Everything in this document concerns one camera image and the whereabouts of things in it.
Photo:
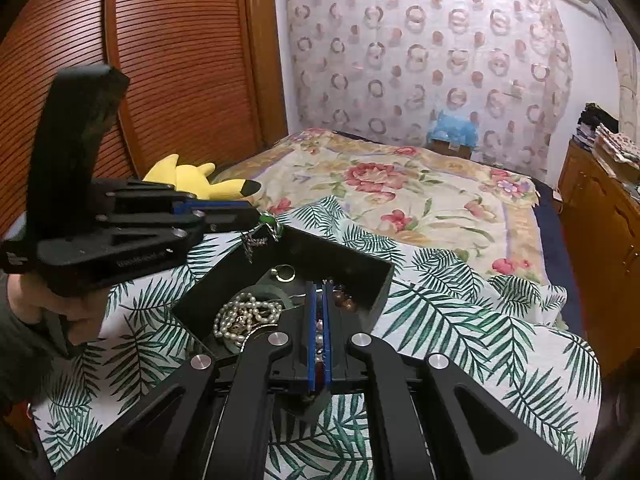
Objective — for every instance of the circle pattern curtain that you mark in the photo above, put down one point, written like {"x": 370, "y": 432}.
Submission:
{"x": 382, "y": 70}

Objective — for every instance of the pale green jade bangle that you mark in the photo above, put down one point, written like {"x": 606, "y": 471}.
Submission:
{"x": 250, "y": 311}

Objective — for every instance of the beige side curtain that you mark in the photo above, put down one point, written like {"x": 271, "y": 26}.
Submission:
{"x": 627, "y": 63}

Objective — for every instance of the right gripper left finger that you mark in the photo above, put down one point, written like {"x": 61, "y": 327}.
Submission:
{"x": 207, "y": 420}

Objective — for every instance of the dark blue mattress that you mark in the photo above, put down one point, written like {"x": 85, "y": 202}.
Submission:
{"x": 556, "y": 258}

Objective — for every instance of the palm leaf print cloth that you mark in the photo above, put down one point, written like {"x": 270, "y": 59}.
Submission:
{"x": 500, "y": 329}

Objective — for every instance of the yellow Pikachu plush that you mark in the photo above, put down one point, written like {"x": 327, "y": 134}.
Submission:
{"x": 194, "y": 179}

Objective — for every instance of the floral bed quilt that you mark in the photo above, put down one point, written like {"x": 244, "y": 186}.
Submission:
{"x": 413, "y": 195}

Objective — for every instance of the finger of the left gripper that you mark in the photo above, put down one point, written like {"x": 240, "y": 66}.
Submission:
{"x": 167, "y": 233}
{"x": 138, "y": 196}

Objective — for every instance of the wooden slatted wardrobe door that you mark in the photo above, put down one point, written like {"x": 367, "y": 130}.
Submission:
{"x": 205, "y": 80}

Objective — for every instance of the left hand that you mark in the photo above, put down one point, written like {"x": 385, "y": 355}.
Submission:
{"x": 29, "y": 297}

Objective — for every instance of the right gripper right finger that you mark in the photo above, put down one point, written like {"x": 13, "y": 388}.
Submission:
{"x": 430, "y": 419}

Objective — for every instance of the wooden sideboard cabinet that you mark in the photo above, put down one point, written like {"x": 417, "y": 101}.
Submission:
{"x": 601, "y": 230}

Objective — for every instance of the blue plush toy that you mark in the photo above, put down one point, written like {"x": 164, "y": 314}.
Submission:
{"x": 453, "y": 130}

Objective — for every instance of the folded clothes pile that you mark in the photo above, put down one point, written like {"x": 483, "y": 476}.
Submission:
{"x": 596, "y": 132}

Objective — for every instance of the black jewelry box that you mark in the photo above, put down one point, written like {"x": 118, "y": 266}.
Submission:
{"x": 351, "y": 286}

